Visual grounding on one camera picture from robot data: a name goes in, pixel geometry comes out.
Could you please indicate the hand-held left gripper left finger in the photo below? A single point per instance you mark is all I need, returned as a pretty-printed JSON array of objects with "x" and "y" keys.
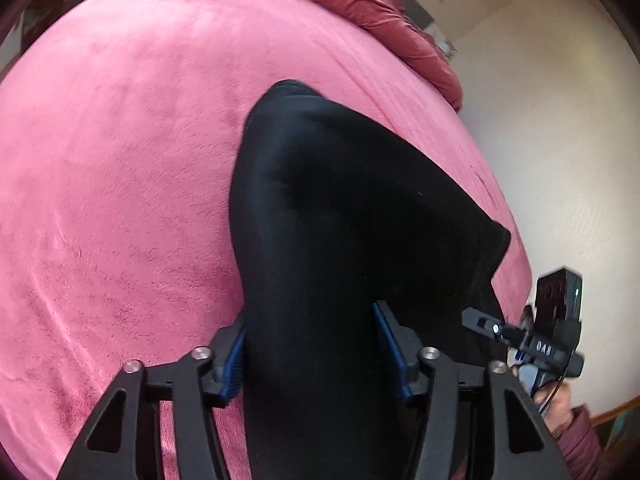
[{"x": 235, "y": 360}]

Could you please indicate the person's right hand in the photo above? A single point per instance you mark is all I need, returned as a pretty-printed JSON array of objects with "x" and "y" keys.
[{"x": 555, "y": 407}]

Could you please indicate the person's right forearm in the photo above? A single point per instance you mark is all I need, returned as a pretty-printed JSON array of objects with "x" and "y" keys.
[{"x": 582, "y": 445}]

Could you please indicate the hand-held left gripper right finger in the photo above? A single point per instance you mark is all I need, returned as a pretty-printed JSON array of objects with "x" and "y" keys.
[{"x": 387, "y": 340}]

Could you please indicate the pink bed blanket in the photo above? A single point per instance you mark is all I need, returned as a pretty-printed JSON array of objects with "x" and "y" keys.
[{"x": 125, "y": 185}]

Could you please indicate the dark grey headboard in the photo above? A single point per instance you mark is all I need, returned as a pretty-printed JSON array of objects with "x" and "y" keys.
[{"x": 417, "y": 10}]

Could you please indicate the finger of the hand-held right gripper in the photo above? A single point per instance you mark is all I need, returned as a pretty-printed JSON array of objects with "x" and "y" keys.
[{"x": 487, "y": 325}]

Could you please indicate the black pants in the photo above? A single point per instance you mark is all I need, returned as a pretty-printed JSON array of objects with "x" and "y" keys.
[{"x": 350, "y": 220}]

